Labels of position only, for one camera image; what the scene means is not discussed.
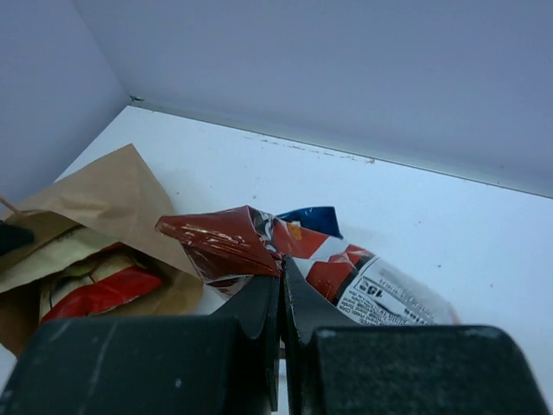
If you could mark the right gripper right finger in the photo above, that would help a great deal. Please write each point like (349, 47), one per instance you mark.
(336, 366)

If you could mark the blue snack bag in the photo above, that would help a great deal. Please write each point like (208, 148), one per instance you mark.
(322, 219)

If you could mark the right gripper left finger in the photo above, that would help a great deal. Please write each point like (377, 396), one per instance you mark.
(223, 363)

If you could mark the yellow chip bag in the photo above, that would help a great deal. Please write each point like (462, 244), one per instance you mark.
(55, 256)

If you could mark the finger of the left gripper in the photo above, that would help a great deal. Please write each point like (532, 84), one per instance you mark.
(13, 237)

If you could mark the brown paper bag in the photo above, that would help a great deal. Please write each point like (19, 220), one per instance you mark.
(116, 195)

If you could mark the red chip bag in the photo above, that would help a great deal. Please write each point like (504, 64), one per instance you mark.
(99, 283)

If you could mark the dark red snack bag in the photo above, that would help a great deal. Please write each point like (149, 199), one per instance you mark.
(228, 248)

